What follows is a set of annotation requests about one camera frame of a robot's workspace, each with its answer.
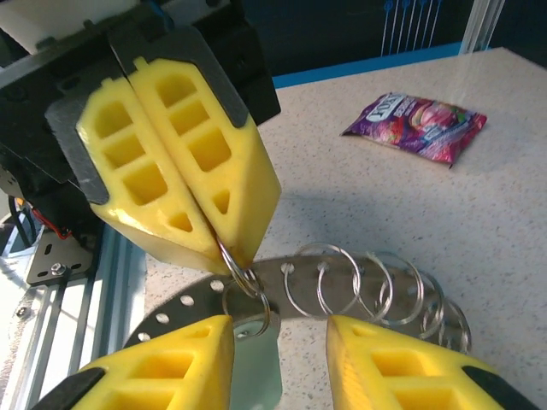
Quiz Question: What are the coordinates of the purple candy bag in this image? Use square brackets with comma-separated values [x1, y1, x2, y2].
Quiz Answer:
[339, 92, 489, 170]

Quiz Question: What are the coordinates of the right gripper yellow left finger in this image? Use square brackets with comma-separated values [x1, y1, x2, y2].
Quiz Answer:
[32, 314, 235, 410]

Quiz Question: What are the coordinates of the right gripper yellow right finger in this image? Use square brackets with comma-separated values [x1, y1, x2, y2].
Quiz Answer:
[326, 314, 543, 410]

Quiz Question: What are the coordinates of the mint green key tag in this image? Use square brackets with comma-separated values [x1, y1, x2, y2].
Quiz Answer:
[232, 318, 284, 410]

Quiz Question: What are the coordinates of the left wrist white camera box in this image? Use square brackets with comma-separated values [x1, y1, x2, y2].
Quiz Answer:
[0, 0, 95, 55]

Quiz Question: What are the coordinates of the aluminium frame post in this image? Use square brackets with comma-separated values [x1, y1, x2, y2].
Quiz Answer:
[463, 0, 510, 56]

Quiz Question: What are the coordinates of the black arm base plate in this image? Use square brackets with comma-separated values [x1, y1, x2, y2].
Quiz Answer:
[26, 232, 102, 288]

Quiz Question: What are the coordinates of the silver split key ring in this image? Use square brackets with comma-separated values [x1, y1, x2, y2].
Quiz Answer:
[421, 290, 474, 356]
[283, 242, 363, 320]
[221, 279, 274, 335]
[316, 255, 395, 325]
[354, 250, 425, 329]
[216, 238, 262, 296]

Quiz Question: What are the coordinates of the aluminium front rail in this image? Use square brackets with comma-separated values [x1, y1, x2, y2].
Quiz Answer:
[0, 225, 149, 410]

